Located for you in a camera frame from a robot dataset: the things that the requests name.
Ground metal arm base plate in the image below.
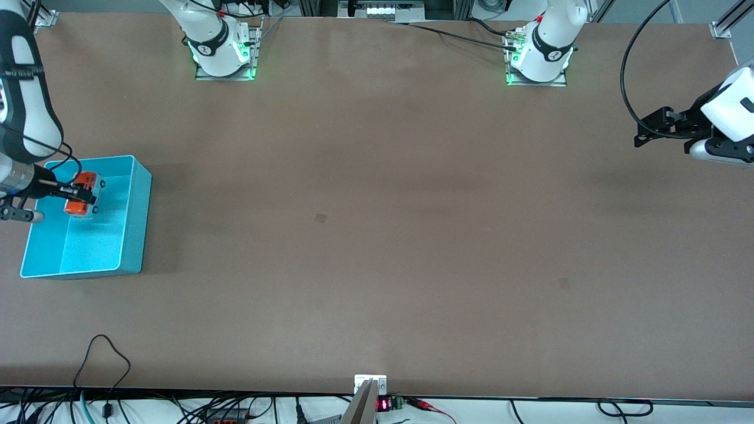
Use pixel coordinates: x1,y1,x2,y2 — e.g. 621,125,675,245
505,28,568,88
196,16,263,81

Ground black coiled cable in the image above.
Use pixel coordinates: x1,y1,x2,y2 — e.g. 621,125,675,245
597,399,654,418

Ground grey aluminium bar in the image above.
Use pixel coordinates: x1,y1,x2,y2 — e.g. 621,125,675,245
340,379,378,424

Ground blue plastic box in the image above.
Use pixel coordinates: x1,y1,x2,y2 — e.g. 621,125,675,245
20,154,153,280

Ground orange toy bus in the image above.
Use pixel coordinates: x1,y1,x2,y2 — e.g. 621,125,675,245
64,171,106,221

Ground red clip lead wires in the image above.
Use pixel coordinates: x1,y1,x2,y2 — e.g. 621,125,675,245
405,398,457,424

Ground white electronics box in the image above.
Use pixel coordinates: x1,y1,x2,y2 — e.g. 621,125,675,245
339,0,426,23

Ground thick black table cable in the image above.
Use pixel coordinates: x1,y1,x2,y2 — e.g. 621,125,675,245
383,21,519,52
468,18,514,39

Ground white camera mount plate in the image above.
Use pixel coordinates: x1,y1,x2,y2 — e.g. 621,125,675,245
354,375,388,395

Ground thin black looped cable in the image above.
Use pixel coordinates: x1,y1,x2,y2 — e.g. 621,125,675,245
73,334,131,419

